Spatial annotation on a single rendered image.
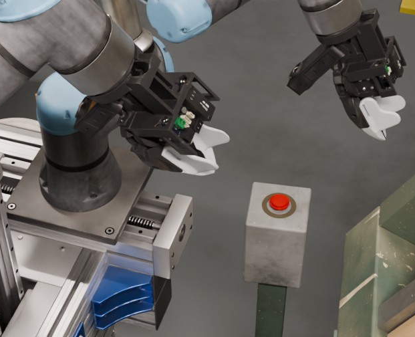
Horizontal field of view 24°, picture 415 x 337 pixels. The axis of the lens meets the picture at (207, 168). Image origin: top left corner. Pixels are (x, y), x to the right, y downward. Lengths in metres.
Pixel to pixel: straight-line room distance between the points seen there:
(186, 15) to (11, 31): 0.39
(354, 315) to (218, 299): 1.12
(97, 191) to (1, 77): 0.86
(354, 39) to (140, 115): 0.42
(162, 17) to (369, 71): 0.29
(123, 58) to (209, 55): 2.79
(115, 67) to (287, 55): 2.82
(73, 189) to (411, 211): 0.65
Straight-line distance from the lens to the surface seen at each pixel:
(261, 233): 1.89
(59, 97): 1.66
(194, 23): 1.25
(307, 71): 1.39
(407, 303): 1.74
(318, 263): 3.04
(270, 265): 1.97
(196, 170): 1.10
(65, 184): 1.74
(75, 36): 0.92
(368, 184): 3.28
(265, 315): 2.15
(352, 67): 1.36
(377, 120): 1.42
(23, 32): 0.91
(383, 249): 1.91
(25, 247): 1.85
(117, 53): 0.95
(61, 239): 1.85
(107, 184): 1.76
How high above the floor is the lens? 2.34
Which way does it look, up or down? 45 degrees down
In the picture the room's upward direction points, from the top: straight up
